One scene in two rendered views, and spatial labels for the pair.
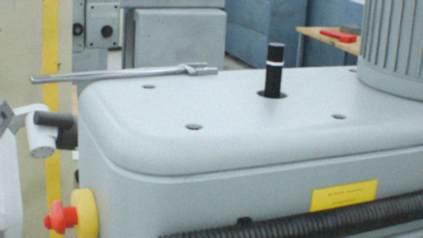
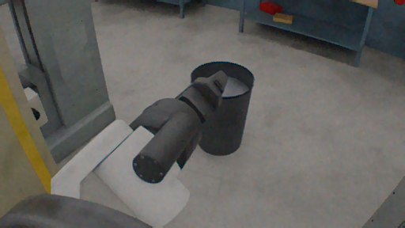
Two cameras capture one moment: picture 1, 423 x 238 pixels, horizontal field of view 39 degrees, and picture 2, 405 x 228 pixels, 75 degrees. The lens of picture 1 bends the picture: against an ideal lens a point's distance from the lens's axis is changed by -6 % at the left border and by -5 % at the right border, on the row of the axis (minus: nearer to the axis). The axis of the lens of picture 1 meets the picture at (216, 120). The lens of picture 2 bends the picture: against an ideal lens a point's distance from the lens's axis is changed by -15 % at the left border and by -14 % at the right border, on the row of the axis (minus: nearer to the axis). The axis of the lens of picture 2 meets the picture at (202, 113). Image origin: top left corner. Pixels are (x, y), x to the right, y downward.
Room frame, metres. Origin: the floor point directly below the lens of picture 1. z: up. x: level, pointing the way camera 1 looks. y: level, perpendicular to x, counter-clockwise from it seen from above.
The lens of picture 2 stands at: (1.12, 0.48, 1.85)
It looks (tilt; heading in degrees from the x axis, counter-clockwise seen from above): 40 degrees down; 326
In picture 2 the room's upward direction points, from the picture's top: straight up
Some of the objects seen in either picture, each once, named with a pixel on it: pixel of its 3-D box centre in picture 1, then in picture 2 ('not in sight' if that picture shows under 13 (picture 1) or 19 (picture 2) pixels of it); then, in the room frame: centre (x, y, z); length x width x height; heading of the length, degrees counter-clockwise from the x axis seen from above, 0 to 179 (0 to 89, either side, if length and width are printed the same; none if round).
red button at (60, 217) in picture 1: (64, 216); not in sight; (0.61, 0.17, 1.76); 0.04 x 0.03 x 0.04; 25
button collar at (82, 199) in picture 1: (84, 214); not in sight; (0.62, 0.14, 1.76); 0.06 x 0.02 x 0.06; 25
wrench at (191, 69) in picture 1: (124, 73); not in sight; (0.75, 0.12, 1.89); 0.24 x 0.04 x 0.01; 117
